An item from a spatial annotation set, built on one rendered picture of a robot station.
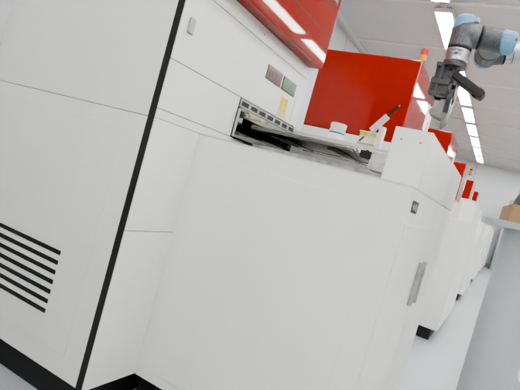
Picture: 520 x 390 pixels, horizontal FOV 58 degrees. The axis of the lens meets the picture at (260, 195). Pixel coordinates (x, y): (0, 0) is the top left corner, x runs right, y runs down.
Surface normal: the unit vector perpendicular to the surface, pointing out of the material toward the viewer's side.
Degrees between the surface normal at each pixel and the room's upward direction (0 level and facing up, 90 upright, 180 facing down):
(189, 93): 90
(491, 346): 90
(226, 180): 90
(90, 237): 90
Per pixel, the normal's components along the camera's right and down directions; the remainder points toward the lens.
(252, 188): -0.45, -0.09
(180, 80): 0.85, 0.25
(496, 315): -0.76, -0.19
